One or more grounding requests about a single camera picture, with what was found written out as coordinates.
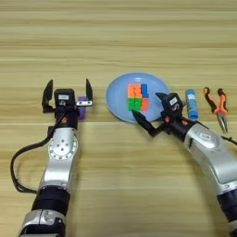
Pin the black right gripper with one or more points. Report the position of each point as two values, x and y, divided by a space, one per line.
174 125

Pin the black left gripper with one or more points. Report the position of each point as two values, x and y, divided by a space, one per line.
69 118

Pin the multicoloured puzzle cube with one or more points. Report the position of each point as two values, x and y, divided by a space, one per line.
137 97

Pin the purple rectangular block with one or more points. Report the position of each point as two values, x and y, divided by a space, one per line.
82 112

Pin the light blue round plate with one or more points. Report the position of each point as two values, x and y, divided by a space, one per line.
118 95

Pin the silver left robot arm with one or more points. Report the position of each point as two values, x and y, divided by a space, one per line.
60 160

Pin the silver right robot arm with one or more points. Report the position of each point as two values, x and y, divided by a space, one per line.
213 154

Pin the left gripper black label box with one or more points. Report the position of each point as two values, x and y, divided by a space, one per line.
64 97

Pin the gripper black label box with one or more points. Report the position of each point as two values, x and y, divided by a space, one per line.
172 103
64 97

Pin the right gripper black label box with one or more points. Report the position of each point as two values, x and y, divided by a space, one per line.
172 103

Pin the blue glue stick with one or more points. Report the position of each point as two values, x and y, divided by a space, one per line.
191 103

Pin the orange black pliers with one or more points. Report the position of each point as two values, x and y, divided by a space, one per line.
219 109

